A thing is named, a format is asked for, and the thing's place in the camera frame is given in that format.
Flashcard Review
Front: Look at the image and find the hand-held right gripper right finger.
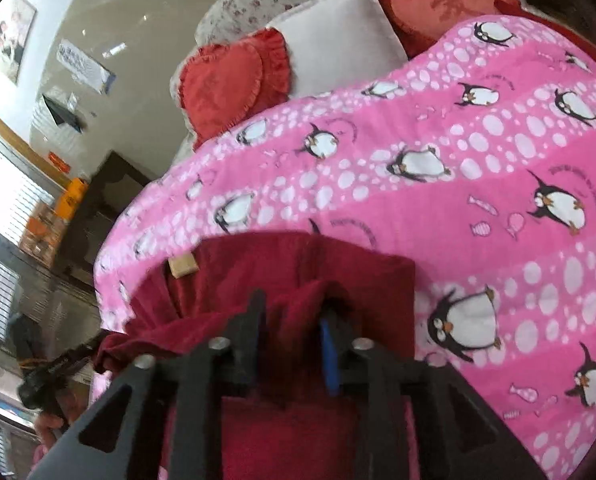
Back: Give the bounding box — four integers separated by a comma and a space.
319, 305, 549, 480

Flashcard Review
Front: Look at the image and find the orange cardboard box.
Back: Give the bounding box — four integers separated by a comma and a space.
18, 200, 68, 266

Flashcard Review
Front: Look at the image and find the pink penguin print blanket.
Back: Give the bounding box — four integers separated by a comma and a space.
92, 15, 596, 480

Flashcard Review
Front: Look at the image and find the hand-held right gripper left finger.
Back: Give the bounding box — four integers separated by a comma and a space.
28, 290, 269, 480

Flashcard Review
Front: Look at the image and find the dark red sweater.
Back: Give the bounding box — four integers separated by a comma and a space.
92, 232, 419, 480

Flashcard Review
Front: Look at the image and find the red heart pillow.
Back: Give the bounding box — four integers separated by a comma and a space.
179, 27, 293, 151
373, 0, 524, 56

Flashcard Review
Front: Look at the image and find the white pillow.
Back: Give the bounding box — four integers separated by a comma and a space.
265, 0, 409, 101

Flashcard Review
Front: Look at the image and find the dark wooden table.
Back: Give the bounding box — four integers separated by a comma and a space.
65, 150, 154, 286

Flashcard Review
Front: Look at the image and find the person's left hand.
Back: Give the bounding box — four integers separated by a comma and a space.
33, 395, 71, 446

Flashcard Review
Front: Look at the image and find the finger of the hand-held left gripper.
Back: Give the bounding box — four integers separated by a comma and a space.
70, 337, 104, 367

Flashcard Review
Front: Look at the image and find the framed wall poster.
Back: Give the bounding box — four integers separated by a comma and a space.
0, 0, 38, 85

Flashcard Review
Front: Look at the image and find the window with blinds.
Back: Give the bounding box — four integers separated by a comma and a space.
0, 125, 64, 341

